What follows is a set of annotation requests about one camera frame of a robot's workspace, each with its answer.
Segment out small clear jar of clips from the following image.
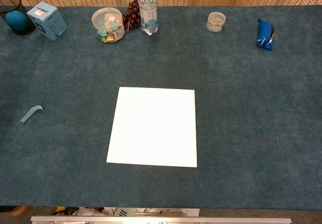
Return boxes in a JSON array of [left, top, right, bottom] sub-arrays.
[[206, 11, 226, 33]]

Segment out black mesh pen holder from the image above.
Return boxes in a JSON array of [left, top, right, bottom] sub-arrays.
[[0, 0, 37, 36]]

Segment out blue foil packet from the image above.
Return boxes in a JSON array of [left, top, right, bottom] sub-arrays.
[[256, 19, 275, 51]]

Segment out blue textured ball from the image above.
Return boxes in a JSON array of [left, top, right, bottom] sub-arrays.
[[5, 10, 29, 31]]

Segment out teal felt table cloth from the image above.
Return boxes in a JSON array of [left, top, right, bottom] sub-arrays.
[[0, 5, 322, 211]]

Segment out aluminium profile rail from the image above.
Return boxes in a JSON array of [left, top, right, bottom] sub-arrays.
[[30, 215, 292, 224]]

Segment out dark red grape bunch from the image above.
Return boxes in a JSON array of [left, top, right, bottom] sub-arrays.
[[122, 0, 141, 32]]

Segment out clear plastic water bottle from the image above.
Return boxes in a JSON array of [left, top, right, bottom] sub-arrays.
[[138, 0, 159, 36]]

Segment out small light blue strip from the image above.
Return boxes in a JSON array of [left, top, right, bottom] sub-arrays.
[[20, 105, 44, 123]]

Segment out white paper sheet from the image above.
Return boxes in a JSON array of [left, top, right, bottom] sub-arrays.
[[106, 87, 198, 168]]

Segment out light blue cardboard box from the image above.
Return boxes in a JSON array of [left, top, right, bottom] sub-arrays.
[[26, 2, 68, 41]]

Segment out clear jar of binder clips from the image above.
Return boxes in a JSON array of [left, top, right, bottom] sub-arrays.
[[91, 7, 126, 44]]

